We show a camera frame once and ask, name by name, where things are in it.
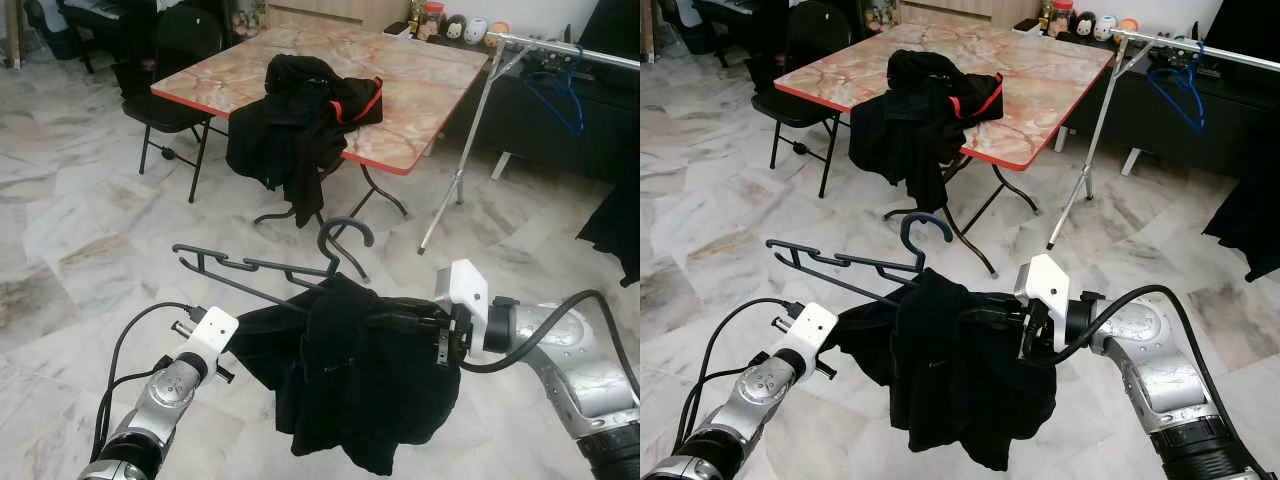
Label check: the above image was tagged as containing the black shirt with printed logo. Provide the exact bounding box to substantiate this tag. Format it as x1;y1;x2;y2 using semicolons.
832;267;1059;473
228;272;463;477

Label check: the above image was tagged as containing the black plastic hanger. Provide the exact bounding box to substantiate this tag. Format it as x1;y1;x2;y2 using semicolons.
765;211;955;299
172;217;377;301

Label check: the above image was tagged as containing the blue plastic hanger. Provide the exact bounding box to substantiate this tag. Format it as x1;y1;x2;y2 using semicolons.
1146;42;1207;132
523;48;587;136

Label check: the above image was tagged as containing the navy polo shirt red trim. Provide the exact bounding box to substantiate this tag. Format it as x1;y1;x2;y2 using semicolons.
577;178;641;288
1202;160;1280;284

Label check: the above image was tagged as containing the black garment with red trim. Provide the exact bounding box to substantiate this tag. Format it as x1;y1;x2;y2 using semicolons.
226;54;385;229
849;49;1005;214

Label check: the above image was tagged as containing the marble pattern folding table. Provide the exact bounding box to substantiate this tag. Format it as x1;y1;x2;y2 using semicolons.
773;21;1118;278
150;24;493;281

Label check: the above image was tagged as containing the black TV cabinet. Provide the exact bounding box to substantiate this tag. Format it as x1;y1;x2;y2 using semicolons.
1060;35;1280;183
438;38;641;187

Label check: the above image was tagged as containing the beige wooden sideboard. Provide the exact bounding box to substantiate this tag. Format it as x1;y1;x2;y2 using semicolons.
265;0;413;31
898;0;1043;28

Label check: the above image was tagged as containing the black folding chair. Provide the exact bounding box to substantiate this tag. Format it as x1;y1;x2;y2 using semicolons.
112;4;229;206
750;0;853;199

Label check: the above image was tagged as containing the black flat television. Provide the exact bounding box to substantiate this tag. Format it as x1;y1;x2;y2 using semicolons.
578;0;641;59
1203;0;1280;63

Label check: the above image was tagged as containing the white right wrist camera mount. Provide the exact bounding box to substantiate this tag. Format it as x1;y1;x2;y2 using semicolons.
1014;253;1071;333
437;259;491;339

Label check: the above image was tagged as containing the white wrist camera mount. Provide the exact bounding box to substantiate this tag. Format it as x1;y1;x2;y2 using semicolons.
787;301;839;353
183;306;240;355
1014;253;1071;333
437;259;491;339

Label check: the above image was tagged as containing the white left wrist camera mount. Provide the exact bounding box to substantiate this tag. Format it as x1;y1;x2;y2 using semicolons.
183;306;240;355
787;301;839;353

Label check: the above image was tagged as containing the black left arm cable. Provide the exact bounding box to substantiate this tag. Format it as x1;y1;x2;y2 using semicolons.
90;301;206;463
672;297;803;456

